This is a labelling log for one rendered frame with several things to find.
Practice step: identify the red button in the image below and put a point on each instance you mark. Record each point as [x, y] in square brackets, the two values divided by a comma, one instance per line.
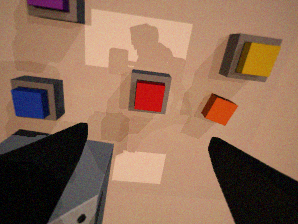
[149, 91]

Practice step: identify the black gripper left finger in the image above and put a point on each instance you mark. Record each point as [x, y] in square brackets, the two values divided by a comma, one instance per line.
[34, 177]

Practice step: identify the blue button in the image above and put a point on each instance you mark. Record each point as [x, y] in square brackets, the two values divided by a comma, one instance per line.
[37, 97]

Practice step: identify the orange cube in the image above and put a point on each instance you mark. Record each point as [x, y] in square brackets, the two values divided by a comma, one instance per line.
[218, 109]

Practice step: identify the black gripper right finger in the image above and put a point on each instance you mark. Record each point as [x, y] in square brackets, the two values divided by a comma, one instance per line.
[254, 192]

